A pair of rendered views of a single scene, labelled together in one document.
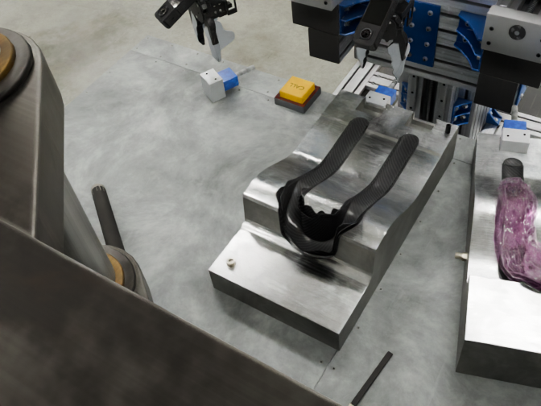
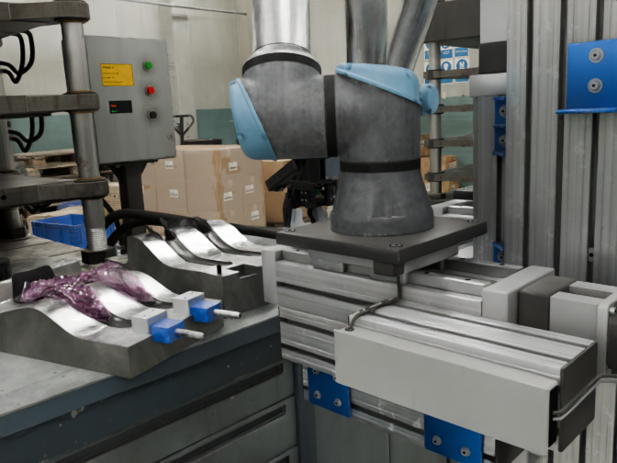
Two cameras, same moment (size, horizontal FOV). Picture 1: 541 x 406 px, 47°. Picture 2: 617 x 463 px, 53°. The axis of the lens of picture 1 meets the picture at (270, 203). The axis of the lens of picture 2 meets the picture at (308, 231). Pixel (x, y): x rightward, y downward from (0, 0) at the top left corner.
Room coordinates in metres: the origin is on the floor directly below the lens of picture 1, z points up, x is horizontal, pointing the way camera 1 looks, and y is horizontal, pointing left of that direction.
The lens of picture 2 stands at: (1.18, -1.57, 1.21)
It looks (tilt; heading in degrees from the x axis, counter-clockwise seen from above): 11 degrees down; 97
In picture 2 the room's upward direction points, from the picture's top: 3 degrees counter-clockwise
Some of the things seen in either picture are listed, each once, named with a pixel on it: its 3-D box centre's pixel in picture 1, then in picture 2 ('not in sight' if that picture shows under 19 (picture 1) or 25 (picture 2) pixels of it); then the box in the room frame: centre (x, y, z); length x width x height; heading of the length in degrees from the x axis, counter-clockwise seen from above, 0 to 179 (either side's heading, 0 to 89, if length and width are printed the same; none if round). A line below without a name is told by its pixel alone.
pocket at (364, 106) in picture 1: (371, 113); not in sight; (0.96, -0.24, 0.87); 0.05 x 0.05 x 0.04; 51
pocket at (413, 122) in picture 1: (420, 129); (241, 276); (0.89, -0.32, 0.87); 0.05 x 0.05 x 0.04; 51
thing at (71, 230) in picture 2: not in sight; (73, 232); (-1.30, 3.18, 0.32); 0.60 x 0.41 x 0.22; 152
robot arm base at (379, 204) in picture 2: not in sight; (380, 192); (1.19, -0.67, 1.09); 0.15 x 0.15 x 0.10
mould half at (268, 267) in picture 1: (340, 196); (202, 258); (0.75, -0.13, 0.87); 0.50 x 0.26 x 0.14; 141
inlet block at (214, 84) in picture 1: (230, 77); not in sight; (1.21, 0.05, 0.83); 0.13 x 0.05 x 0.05; 114
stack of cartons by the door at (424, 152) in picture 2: not in sight; (424, 166); (1.81, 6.62, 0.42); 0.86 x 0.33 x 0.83; 146
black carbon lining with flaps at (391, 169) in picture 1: (348, 175); (201, 240); (0.76, -0.15, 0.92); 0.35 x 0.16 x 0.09; 141
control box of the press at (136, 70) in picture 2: not in sight; (137, 256); (0.34, 0.47, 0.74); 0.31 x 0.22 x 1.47; 51
